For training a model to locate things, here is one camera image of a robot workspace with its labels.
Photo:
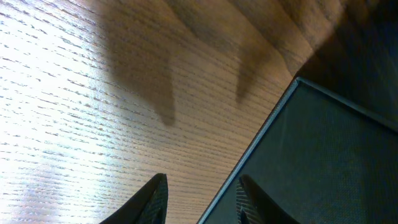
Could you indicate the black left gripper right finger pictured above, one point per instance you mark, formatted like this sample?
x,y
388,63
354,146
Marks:
x,y
253,205

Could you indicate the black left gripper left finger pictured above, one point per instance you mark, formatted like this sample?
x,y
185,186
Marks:
x,y
147,206

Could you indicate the dark green gift box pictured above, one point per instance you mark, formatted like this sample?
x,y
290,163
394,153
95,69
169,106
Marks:
x,y
323,157

